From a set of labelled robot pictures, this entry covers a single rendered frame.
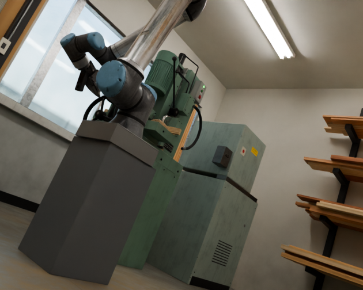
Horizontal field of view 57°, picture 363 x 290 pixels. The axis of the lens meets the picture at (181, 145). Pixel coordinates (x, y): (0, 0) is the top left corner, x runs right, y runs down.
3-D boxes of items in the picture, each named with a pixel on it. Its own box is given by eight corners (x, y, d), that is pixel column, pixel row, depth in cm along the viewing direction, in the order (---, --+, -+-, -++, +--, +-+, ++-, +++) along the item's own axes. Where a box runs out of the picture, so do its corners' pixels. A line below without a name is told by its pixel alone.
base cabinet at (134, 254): (41, 232, 217) (89, 135, 235) (99, 248, 263) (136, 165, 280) (85, 258, 192) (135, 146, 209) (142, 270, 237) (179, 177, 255)
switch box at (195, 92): (188, 97, 265) (195, 80, 269) (193, 103, 273) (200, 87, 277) (195, 98, 262) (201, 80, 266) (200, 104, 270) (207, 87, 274)
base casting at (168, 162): (89, 135, 235) (95, 123, 238) (136, 165, 280) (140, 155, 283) (136, 146, 210) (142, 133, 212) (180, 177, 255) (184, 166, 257)
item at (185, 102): (174, 109, 253) (181, 92, 257) (180, 115, 260) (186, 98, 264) (182, 111, 249) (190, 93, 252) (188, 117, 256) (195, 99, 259)
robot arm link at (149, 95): (150, 129, 167) (163, 98, 172) (133, 113, 153) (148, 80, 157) (126, 123, 174) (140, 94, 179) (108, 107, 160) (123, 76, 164)
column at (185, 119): (134, 147, 258) (169, 68, 276) (150, 157, 276) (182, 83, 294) (157, 152, 245) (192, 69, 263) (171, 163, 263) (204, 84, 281)
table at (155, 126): (82, 111, 235) (86, 104, 236) (110, 130, 259) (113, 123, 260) (147, 123, 200) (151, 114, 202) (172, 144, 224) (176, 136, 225)
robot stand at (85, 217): (108, 285, 146) (157, 170, 160) (49, 274, 125) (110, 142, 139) (72, 261, 166) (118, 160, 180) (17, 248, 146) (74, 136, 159)
